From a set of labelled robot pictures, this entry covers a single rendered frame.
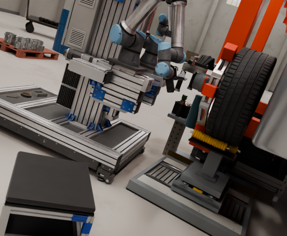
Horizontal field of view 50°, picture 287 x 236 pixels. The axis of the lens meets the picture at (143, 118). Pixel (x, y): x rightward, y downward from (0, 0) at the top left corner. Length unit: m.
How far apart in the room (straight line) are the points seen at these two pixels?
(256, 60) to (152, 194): 1.10
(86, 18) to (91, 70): 0.48
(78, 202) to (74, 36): 1.44
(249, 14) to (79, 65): 1.44
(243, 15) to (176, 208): 1.62
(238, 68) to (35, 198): 1.37
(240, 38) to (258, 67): 0.77
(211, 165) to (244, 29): 1.15
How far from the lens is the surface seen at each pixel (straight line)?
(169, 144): 3.07
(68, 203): 1.30
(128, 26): 1.99
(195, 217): 2.13
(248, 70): 2.00
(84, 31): 2.40
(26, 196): 1.29
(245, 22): 2.77
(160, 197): 2.16
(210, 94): 1.94
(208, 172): 2.35
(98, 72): 2.05
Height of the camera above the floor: 1.05
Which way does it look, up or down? 15 degrees down
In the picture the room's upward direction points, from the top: 20 degrees clockwise
